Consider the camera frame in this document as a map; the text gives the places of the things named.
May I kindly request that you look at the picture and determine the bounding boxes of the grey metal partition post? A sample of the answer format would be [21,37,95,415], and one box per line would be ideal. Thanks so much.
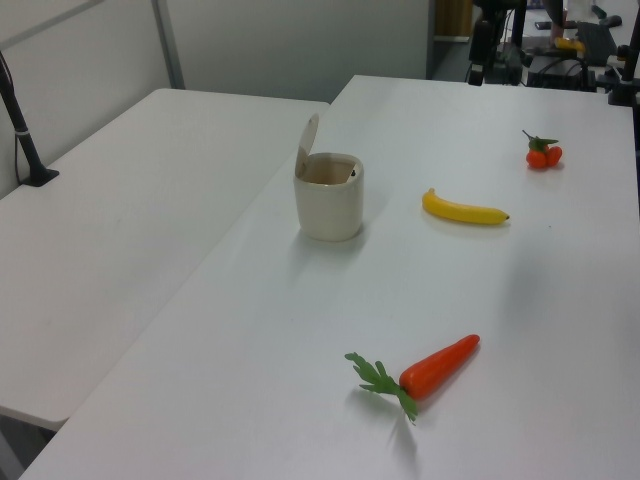
[425,0,437,81]

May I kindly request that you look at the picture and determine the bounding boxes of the black vertical pole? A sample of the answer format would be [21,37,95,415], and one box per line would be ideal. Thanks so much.
[510,0,527,49]

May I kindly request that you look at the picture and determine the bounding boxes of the black handheld device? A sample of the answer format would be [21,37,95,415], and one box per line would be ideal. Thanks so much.
[591,3,624,27]

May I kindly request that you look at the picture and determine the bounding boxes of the beige garbage bin with lid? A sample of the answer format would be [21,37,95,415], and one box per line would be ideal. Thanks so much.
[292,112,366,244]

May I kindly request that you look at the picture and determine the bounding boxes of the black equipment box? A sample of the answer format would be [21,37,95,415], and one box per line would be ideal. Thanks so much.
[525,52,599,92]

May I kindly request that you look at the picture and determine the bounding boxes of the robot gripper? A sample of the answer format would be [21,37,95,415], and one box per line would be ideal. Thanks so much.
[468,19,495,86]

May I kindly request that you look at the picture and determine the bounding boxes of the light wooden cabinet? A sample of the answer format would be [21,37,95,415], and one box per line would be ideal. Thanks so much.
[433,0,475,42]

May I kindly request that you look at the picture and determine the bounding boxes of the black camera pole with base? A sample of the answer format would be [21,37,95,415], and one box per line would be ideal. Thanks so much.
[0,49,60,188]

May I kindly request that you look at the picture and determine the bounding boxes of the dark equipment block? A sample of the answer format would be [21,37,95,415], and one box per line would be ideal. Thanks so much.
[492,42,524,85]

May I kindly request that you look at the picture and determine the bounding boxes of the black clamp stand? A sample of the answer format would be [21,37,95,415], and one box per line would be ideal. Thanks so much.
[606,0,640,107]

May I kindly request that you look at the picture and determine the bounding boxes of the orange toy tomato cluster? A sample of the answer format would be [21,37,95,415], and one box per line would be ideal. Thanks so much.
[521,129,565,171]

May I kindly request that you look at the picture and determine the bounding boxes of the orange plastic carrot green leaves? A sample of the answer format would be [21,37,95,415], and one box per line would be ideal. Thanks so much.
[343,333,482,426]

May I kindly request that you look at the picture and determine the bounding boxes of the yellow plastic banana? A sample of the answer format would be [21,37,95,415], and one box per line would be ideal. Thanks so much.
[421,187,512,227]

